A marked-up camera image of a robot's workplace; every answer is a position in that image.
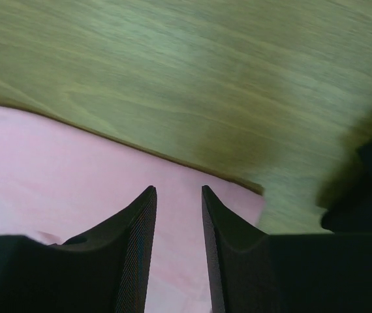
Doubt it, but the light pink t shirt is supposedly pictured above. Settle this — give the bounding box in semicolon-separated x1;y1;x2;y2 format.
0;107;264;312

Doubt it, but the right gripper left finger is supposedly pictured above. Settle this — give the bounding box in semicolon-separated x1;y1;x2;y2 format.
0;186;157;312

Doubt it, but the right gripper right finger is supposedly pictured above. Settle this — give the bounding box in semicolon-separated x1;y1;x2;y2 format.
202;186;372;312

